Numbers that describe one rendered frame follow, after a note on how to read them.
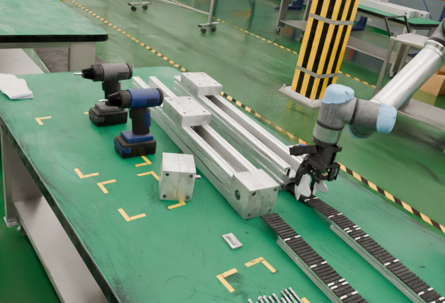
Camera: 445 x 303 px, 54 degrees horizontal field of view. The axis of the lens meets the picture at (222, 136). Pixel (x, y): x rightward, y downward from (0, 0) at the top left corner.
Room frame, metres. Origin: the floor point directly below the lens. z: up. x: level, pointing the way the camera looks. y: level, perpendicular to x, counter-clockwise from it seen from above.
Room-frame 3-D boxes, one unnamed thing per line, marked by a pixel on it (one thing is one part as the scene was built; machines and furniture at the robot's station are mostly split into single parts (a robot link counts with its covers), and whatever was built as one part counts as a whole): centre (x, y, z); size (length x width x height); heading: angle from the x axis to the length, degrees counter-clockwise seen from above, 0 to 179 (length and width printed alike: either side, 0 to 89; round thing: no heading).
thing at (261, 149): (1.53, -0.01, 0.82); 0.80 x 0.10 x 0.09; 35
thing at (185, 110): (1.42, 0.14, 0.87); 0.16 x 0.11 x 0.07; 35
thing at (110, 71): (1.41, 0.44, 0.89); 0.20 x 0.08 x 0.22; 131
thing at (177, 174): (1.07, 0.10, 0.83); 0.11 x 0.10 x 0.10; 103
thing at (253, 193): (1.06, -0.12, 0.83); 0.12 x 0.09 x 0.10; 125
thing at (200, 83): (1.73, 0.13, 0.87); 0.16 x 0.11 x 0.07; 35
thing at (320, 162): (1.13, -0.29, 0.94); 0.09 x 0.08 x 0.12; 35
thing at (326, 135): (1.14, -0.29, 1.02); 0.08 x 0.08 x 0.05
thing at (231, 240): (0.88, -0.07, 0.78); 0.05 x 0.03 x 0.01; 36
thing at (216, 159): (1.42, 0.14, 0.82); 0.80 x 0.10 x 0.09; 35
